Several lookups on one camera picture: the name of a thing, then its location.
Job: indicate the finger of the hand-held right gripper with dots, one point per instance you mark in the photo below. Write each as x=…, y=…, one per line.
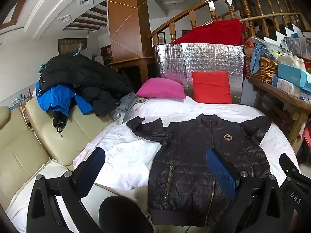
x=288, y=162

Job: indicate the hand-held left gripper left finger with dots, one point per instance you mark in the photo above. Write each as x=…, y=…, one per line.
x=93, y=165

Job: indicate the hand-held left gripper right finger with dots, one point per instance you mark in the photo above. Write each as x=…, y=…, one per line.
x=222, y=172

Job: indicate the black quilted jacket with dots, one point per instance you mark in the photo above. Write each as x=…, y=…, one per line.
x=189, y=155

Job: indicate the wooden table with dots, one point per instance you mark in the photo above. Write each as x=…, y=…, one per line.
x=291, y=106

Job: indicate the grey garment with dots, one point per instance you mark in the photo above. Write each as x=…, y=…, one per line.
x=126, y=106

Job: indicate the beige leather sofa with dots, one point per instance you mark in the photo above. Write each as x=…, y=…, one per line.
x=29, y=145

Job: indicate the white patterned tissue pack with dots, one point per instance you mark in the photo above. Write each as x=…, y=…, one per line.
x=286, y=86

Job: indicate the blue jacket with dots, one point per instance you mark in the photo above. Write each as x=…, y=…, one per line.
x=53, y=99

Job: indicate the red pillow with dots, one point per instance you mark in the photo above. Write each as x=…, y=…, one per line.
x=211, y=87

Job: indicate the black puffer coat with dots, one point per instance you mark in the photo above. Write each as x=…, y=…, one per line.
x=85, y=77

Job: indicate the blue cardboard box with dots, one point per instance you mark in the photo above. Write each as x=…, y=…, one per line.
x=291, y=74

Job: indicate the wicker basket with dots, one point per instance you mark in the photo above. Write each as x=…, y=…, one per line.
x=264, y=70

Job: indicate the dark wooden cabinet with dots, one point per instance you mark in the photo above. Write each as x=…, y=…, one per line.
x=131, y=75

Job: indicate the pink pillow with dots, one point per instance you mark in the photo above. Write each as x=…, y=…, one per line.
x=160, y=88

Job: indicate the cream cloth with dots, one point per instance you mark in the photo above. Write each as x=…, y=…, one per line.
x=291, y=60

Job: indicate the light blue cloth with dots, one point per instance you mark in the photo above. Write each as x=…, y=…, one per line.
x=256, y=58

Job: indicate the green cloth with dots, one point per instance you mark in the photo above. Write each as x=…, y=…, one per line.
x=41, y=69

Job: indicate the silver foil insulation board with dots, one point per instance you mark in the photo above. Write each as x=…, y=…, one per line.
x=201, y=58

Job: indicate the clear plastic bag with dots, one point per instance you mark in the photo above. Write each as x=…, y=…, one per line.
x=291, y=45

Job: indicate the brown window blind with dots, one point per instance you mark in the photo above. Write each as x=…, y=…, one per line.
x=71, y=46

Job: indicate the red cloth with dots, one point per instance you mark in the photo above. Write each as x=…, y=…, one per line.
x=218, y=32

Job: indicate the brown wooden wardrobe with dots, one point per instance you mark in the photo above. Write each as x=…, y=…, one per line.
x=126, y=24

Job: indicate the small picture frame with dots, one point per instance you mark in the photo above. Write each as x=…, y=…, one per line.
x=161, y=38

